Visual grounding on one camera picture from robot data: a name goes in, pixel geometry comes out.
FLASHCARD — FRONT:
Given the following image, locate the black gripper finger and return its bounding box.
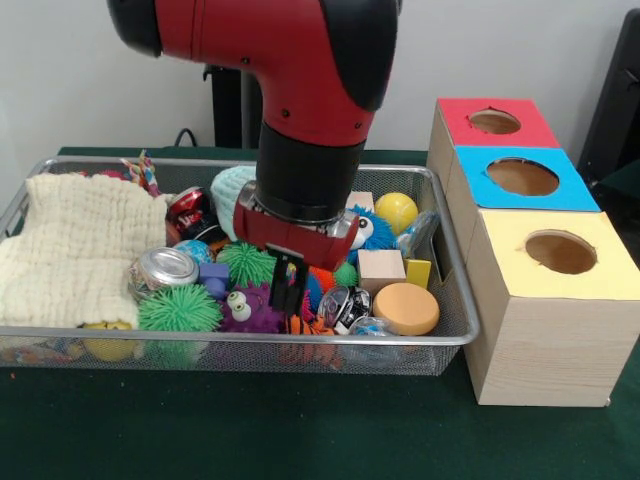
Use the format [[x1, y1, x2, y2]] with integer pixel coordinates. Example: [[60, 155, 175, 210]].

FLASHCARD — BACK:
[[269, 252, 290, 317], [288, 258, 307, 319]]

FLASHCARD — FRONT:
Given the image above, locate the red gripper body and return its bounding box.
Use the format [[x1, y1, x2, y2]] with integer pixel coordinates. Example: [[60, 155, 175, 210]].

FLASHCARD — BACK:
[[233, 185, 359, 274]]

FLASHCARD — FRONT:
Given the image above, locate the red black packet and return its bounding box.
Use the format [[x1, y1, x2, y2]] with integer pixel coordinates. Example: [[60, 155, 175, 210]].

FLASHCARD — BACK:
[[166, 186, 229, 244]]

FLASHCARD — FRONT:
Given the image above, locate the clear blue plastic packet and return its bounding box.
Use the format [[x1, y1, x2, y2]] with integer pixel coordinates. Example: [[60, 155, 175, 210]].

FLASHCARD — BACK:
[[397, 210, 442, 259]]

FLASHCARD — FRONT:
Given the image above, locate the clear mesh bin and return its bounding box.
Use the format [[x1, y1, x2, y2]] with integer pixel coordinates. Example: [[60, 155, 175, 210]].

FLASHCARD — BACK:
[[0, 155, 481, 376]]

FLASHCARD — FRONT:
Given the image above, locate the wooden box with three holes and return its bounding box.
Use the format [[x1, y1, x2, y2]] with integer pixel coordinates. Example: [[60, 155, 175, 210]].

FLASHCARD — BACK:
[[427, 97, 640, 408]]

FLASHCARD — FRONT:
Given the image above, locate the small green spiky ball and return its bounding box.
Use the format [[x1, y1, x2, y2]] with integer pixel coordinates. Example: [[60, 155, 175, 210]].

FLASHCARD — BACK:
[[217, 242, 278, 288]]

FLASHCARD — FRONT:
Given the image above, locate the orange tiger striped toy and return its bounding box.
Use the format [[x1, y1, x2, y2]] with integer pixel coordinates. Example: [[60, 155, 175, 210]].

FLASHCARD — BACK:
[[286, 314, 323, 337]]

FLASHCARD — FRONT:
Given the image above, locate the purple spiky ball with eyes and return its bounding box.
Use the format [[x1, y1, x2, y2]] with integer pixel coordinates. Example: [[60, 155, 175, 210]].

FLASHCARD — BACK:
[[220, 283, 287, 334]]

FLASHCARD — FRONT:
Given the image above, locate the purple plastic block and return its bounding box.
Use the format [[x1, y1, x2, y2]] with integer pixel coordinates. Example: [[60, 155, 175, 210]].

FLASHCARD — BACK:
[[199, 262, 232, 300]]

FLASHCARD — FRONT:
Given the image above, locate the mint green knit cloth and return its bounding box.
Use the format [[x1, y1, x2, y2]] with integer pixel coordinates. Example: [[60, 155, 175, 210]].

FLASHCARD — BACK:
[[210, 166, 261, 242]]

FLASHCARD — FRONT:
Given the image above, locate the blue fuzzy ball with eyes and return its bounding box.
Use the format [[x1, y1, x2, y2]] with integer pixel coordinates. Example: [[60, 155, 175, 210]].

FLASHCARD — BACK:
[[346, 206, 397, 264]]

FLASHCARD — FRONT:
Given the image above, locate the wooden cube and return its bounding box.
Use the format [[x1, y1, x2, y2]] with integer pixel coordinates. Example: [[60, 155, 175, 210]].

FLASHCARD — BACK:
[[357, 249, 408, 296]]

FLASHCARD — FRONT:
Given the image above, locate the blue globe ball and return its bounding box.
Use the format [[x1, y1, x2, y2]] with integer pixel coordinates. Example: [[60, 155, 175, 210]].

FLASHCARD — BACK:
[[176, 240, 216, 266]]

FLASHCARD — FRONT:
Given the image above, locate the large green spiky ball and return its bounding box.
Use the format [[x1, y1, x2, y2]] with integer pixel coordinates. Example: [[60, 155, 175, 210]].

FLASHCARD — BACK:
[[138, 284, 225, 336]]

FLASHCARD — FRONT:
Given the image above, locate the yellow ball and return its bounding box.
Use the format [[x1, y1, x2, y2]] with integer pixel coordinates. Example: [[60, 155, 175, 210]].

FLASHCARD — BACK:
[[375, 192, 420, 237]]

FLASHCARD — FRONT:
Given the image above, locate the round wooden disc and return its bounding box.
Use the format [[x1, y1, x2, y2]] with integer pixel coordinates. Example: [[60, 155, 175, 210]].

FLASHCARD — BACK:
[[372, 282, 441, 337]]

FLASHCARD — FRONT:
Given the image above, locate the silver can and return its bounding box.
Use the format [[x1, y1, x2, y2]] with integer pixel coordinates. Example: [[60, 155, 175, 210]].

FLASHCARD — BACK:
[[130, 246, 201, 301]]

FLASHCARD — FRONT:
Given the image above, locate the yellow block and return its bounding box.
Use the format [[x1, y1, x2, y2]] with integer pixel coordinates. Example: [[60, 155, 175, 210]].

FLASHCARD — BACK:
[[405, 258, 433, 290]]

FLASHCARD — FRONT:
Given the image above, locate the cream waffle cloth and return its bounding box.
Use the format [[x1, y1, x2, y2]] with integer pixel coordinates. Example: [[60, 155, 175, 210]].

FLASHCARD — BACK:
[[0, 173, 171, 329]]

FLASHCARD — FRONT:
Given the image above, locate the black chair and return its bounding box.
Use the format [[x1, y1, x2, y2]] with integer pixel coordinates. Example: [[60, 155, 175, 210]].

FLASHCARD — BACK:
[[580, 10, 640, 186]]

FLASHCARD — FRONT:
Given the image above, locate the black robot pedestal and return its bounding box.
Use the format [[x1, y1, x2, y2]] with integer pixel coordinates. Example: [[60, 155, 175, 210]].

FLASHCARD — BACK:
[[203, 0, 403, 151]]

